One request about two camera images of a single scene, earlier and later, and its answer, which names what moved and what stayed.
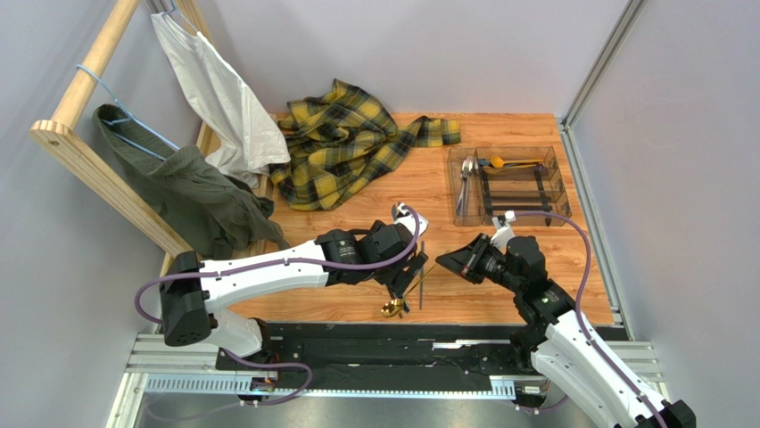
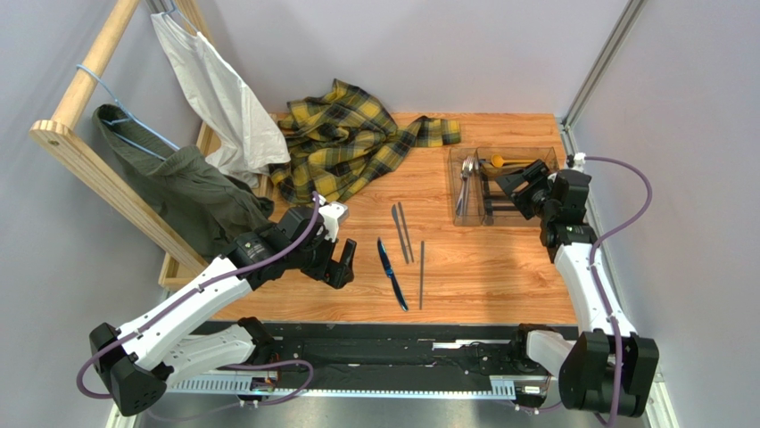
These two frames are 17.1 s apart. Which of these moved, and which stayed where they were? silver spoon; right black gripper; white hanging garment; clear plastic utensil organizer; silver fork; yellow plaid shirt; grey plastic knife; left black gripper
Moved: left black gripper; right black gripper; silver spoon
Stayed: grey plastic knife; yellow plaid shirt; clear plastic utensil organizer; silver fork; white hanging garment
